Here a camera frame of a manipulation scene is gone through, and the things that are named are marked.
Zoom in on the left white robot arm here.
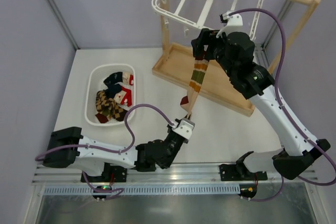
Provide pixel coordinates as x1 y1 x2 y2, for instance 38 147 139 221
42 125 192 177

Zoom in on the navy blue sock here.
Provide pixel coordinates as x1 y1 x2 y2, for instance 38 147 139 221
105 84 122 104

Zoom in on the brown argyle sock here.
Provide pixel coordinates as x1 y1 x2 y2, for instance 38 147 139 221
96 90 127 122

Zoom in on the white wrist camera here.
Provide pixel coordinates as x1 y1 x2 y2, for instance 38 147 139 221
171 118 195 140
216 11 243 38

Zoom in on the wooden rack with tray base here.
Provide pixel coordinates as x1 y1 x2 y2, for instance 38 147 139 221
151 0 321 116

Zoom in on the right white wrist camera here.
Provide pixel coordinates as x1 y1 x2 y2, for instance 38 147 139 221
216 11 243 38

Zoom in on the white plastic clip hanger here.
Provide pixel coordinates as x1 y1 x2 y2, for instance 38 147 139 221
151 0 259 44

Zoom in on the white perforated plastic basket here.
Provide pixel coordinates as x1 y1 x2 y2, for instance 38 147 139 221
84 63 137 127

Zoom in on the navy sock beige red toe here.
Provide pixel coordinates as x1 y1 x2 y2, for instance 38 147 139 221
103 71 134 86

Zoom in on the beige striped green sock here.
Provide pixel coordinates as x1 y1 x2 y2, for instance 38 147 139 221
95 113 112 124

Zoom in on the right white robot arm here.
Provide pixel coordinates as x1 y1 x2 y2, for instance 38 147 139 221
191 28 330 180

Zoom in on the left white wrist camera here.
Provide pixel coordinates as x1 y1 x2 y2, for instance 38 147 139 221
171 118 195 140

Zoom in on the aluminium mounting rail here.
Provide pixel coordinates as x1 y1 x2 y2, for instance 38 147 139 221
31 161 318 183

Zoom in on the slotted grey cable duct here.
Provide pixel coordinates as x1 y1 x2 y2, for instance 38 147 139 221
44 184 240 196

